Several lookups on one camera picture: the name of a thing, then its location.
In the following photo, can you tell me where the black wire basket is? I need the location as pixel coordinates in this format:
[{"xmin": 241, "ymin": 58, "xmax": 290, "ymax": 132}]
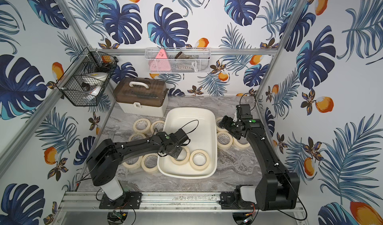
[{"xmin": 56, "ymin": 47, "xmax": 118, "ymax": 107}]

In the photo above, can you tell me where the cream masking tape roll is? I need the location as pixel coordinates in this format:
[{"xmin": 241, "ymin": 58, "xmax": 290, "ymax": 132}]
[
  {"xmin": 122, "ymin": 156, "xmax": 143, "ymax": 170},
  {"xmin": 233, "ymin": 137, "xmax": 250, "ymax": 150},
  {"xmin": 217, "ymin": 132, "xmax": 233, "ymax": 150},
  {"xmin": 215, "ymin": 117, "xmax": 228, "ymax": 133},
  {"xmin": 133, "ymin": 118, "xmax": 151, "ymax": 134},
  {"xmin": 141, "ymin": 154, "xmax": 158, "ymax": 174},
  {"xmin": 150, "ymin": 120, "xmax": 165, "ymax": 134},
  {"xmin": 171, "ymin": 147, "xmax": 190, "ymax": 166},
  {"xmin": 128, "ymin": 133, "xmax": 147, "ymax": 142},
  {"xmin": 189, "ymin": 150, "xmax": 210, "ymax": 171}
]

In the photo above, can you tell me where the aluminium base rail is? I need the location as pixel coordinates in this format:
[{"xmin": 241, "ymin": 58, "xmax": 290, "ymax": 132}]
[{"xmin": 58, "ymin": 191, "xmax": 303, "ymax": 213}]

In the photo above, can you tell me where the white item in basket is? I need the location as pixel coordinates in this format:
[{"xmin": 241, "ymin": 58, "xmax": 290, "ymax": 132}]
[{"xmin": 81, "ymin": 72, "xmax": 108, "ymax": 100}]

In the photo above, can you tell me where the pink triangular item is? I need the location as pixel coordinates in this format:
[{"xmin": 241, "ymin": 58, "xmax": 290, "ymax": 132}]
[{"xmin": 149, "ymin": 49, "xmax": 172, "ymax": 73}]

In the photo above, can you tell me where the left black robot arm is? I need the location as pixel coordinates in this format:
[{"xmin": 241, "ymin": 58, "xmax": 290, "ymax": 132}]
[{"xmin": 86, "ymin": 129, "xmax": 191, "ymax": 201}]

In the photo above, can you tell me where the white plastic storage tray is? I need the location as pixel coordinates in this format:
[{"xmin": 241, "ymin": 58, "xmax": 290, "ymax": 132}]
[{"xmin": 158, "ymin": 107, "xmax": 217, "ymax": 179}]

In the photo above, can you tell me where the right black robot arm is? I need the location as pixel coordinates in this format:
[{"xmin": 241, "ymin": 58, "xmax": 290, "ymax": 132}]
[{"xmin": 218, "ymin": 104, "xmax": 300, "ymax": 211}]

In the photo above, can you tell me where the brown lidded storage case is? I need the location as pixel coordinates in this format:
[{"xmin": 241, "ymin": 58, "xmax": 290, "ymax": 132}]
[{"xmin": 113, "ymin": 78, "xmax": 169, "ymax": 117}]

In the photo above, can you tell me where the white mesh wall basket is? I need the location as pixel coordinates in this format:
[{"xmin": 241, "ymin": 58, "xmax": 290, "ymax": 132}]
[{"xmin": 145, "ymin": 47, "xmax": 211, "ymax": 74}]

